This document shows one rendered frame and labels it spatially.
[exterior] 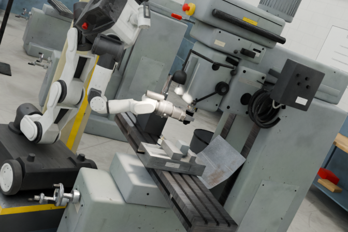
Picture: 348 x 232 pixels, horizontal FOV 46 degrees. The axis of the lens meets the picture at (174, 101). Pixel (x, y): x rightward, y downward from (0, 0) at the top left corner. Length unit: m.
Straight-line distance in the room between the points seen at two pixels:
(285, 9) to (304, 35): 5.71
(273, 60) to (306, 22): 5.79
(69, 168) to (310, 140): 1.45
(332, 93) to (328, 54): 4.82
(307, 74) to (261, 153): 0.52
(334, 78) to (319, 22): 5.26
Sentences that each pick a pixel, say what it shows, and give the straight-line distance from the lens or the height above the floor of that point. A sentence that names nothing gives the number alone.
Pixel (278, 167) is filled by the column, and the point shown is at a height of 1.14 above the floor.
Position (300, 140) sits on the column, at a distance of 2.43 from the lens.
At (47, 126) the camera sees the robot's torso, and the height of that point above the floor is 0.77.
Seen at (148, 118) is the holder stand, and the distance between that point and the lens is 2.56.
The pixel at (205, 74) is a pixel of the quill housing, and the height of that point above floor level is 1.50.
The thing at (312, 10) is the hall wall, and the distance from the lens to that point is 8.04.
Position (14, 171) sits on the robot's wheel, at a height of 0.57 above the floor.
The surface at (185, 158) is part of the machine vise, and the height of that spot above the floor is 1.03.
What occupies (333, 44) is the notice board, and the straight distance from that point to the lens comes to 7.42.
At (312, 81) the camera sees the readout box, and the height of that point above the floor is 1.67.
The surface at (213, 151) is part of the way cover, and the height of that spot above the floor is 1.03.
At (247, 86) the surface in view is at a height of 1.51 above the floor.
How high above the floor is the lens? 1.78
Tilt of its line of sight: 13 degrees down
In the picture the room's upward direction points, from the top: 23 degrees clockwise
